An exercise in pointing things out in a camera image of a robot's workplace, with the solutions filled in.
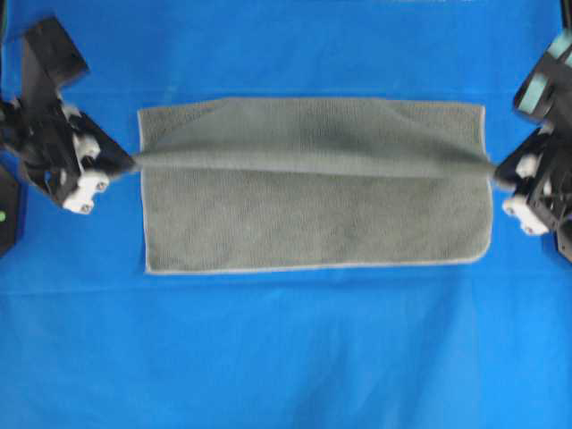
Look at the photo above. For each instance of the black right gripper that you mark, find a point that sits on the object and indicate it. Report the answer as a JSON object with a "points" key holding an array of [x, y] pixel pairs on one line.
{"points": [[538, 173]]}

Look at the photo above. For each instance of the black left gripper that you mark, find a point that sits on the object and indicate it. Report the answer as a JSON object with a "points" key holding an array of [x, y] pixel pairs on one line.
{"points": [[62, 152]]}

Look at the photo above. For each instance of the grey microfibre towel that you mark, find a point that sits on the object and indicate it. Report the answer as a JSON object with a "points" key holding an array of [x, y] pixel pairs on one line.
{"points": [[262, 184]]}

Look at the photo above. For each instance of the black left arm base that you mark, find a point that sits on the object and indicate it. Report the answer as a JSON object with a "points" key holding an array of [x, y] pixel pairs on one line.
{"points": [[14, 192]]}

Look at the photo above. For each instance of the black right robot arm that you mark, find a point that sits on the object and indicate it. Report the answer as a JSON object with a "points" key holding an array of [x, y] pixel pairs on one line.
{"points": [[545, 95]]}

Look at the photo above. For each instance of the blue table cloth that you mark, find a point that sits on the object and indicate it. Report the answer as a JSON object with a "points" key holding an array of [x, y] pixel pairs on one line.
{"points": [[89, 340]]}

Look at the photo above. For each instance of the black frame post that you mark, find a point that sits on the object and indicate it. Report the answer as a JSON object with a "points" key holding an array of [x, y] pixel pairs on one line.
{"points": [[566, 15]]}

